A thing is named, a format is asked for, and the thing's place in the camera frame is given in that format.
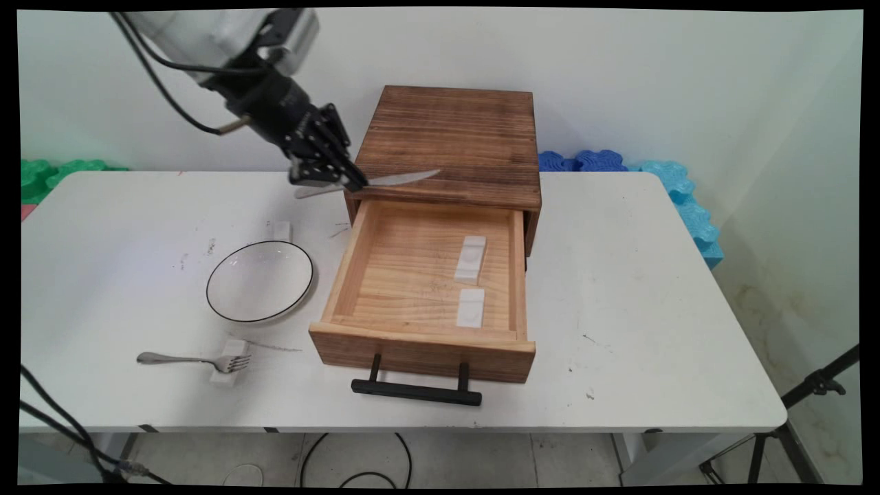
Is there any dark brown wooden cabinet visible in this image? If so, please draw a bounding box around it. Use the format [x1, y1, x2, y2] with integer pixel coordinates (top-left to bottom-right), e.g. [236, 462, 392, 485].
[344, 85, 543, 259]

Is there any white table leg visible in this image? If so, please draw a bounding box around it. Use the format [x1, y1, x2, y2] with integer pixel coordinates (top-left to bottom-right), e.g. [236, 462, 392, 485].
[612, 432, 723, 486]
[95, 432, 140, 482]

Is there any black cable with grey connector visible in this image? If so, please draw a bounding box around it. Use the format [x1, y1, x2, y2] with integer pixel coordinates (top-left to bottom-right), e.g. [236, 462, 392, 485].
[19, 364, 173, 485]

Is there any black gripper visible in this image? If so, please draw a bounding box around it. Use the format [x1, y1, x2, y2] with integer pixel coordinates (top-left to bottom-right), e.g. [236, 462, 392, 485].
[203, 65, 370, 193]

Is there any white plate with black rim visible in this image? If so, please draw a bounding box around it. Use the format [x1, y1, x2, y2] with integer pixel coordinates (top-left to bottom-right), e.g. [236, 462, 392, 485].
[206, 240, 316, 324]

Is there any green foam mat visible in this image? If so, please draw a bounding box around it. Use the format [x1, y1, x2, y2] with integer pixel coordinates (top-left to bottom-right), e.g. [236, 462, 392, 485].
[21, 159, 130, 205]

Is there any dark blue foam mat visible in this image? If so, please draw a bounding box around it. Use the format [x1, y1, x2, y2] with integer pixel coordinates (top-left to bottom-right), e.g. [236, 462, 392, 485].
[538, 150, 628, 173]

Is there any flat white cutlery rest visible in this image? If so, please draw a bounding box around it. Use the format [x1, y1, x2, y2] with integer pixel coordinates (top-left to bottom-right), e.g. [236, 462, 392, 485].
[456, 288, 486, 329]

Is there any black tripod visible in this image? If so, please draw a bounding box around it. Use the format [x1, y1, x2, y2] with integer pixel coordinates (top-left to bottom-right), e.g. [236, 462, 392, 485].
[699, 344, 860, 485]

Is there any white rest with round dent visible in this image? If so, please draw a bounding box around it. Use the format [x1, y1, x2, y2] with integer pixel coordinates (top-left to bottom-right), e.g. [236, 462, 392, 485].
[454, 236, 487, 285]

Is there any silver table knife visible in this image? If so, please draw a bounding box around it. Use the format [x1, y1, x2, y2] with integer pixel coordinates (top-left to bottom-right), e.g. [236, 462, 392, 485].
[294, 169, 441, 200]

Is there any silver fork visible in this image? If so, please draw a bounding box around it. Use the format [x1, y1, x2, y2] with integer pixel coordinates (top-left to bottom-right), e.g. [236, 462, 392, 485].
[137, 351, 252, 373]

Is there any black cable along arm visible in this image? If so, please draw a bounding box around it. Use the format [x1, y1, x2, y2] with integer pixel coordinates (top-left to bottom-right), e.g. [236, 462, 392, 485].
[110, 11, 252, 136]

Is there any light blue foam mat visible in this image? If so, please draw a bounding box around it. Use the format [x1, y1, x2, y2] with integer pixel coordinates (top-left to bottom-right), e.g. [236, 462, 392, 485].
[627, 160, 725, 270]

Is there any black drawer handle bar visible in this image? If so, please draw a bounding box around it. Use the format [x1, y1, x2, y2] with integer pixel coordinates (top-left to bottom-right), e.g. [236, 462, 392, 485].
[351, 353, 483, 407]

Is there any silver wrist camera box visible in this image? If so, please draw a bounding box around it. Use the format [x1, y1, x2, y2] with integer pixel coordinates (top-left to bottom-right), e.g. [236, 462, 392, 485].
[256, 8, 320, 76]

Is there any black floor cable loop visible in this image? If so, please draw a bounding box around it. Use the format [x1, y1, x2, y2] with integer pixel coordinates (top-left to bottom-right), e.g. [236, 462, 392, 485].
[300, 432, 413, 489]

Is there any light wooden drawer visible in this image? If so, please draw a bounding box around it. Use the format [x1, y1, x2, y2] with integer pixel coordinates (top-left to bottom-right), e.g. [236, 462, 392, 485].
[309, 199, 537, 384]

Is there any white fork rest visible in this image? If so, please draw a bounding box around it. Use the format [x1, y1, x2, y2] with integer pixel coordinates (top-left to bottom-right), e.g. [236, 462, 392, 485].
[210, 339, 251, 386]

